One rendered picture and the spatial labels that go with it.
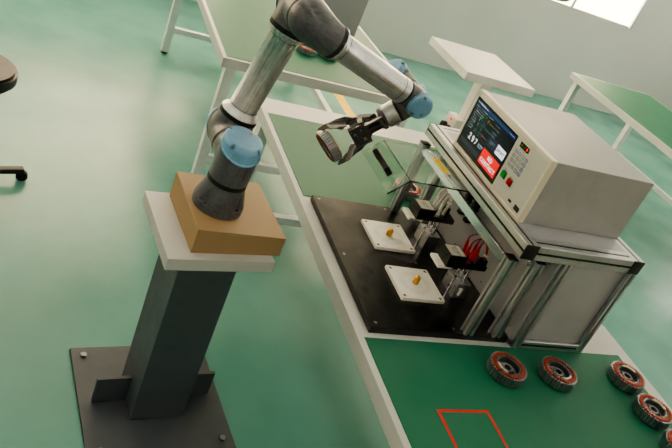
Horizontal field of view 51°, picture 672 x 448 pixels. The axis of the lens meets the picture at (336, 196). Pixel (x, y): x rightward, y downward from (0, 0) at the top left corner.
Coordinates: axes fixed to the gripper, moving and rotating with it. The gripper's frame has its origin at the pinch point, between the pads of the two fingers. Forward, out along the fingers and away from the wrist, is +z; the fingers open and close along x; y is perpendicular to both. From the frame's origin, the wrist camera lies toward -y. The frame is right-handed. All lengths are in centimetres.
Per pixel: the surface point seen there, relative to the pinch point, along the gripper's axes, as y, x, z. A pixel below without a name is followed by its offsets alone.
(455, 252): 25, 41, -20
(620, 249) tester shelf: 28, 63, -63
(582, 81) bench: -349, 140, -158
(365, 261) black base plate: 19.6, 32.9, 5.4
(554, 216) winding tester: 32, 42, -50
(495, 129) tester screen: 12, 17, -48
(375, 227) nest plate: -0.3, 32.3, 0.1
